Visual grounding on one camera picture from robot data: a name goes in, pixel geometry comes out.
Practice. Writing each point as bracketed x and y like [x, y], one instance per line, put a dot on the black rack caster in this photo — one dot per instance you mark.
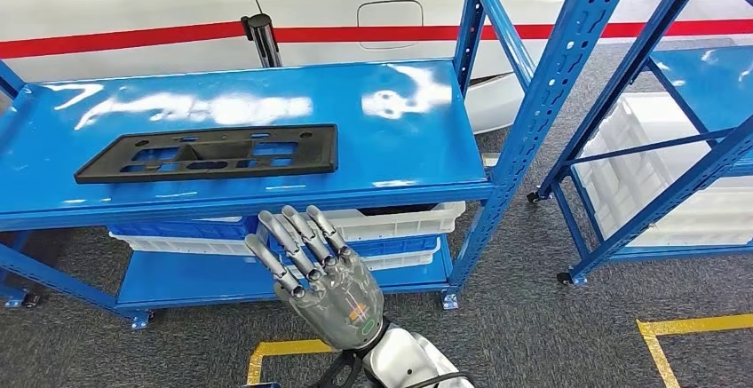
[30, 301]
[534, 197]
[565, 279]

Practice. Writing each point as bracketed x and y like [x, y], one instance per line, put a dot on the large white ribbed crate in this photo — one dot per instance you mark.
[647, 173]

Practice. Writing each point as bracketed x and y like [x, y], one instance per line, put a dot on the yellow floor tape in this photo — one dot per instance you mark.
[294, 347]
[694, 325]

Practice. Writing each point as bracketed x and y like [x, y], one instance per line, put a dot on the blue plastic crate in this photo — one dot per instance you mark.
[400, 248]
[176, 229]

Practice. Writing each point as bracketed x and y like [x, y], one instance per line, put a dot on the blue metal shelf rack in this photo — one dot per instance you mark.
[382, 138]
[715, 88]

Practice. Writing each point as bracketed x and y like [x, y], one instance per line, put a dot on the white plastic crate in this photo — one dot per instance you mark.
[406, 262]
[412, 223]
[176, 247]

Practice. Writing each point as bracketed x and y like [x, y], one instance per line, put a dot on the red barrier belt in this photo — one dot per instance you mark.
[353, 34]
[117, 38]

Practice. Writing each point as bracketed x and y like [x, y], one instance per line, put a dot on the small white floor plate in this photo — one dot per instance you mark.
[491, 160]

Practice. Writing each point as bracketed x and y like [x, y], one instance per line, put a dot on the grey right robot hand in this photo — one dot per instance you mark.
[341, 303]

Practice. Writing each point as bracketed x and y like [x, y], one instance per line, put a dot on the long black plastic part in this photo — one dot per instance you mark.
[320, 159]

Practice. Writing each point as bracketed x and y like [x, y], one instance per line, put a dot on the black stanchion post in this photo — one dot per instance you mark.
[263, 41]

